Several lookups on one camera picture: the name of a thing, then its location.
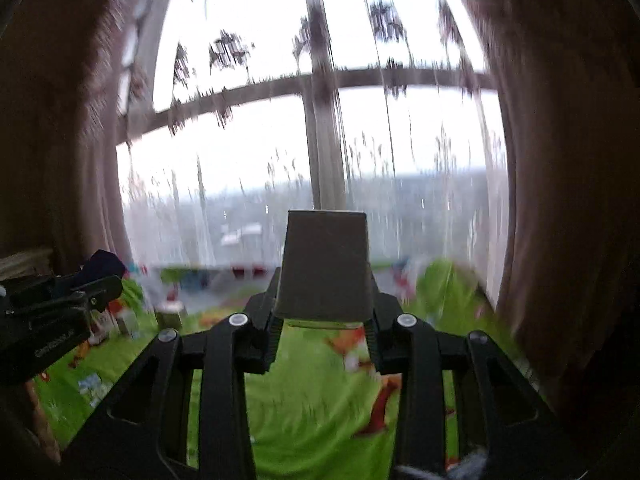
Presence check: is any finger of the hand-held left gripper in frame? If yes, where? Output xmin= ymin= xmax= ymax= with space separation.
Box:
xmin=10 ymin=274 xmax=124 ymax=318
xmin=75 ymin=249 xmax=127 ymax=286

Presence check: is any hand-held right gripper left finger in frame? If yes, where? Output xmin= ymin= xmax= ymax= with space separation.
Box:
xmin=65 ymin=267 xmax=283 ymax=480

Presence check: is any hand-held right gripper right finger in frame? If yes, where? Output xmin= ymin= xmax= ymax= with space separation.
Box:
xmin=365 ymin=262 xmax=586 ymax=480

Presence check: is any tall beige box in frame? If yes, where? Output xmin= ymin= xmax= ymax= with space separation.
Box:
xmin=274 ymin=209 xmax=376 ymax=325

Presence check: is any small white box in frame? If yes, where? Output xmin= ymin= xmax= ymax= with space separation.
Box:
xmin=116 ymin=309 xmax=142 ymax=339

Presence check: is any small beige box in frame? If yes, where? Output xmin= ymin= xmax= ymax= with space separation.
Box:
xmin=154 ymin=306 xmax=187 ymax=332

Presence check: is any green cartoon printed blanket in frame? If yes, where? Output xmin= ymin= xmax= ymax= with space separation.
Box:
xmin=30 ymin=257 xmax=531 ymax=480

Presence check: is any brown curtain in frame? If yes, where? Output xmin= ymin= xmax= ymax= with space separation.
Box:
xmin=0 ymin=0 xmax=186 ymax=281
xmin=440 ymin=0 xmax=640 ymax=411

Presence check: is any white lace curtain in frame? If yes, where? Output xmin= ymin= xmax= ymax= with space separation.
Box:
xmin=115 ymin=0 xmax=511 ymax=311

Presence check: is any window frame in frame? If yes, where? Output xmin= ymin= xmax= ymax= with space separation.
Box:
xmin=115 ymin=0 xmax=501 ymax=211

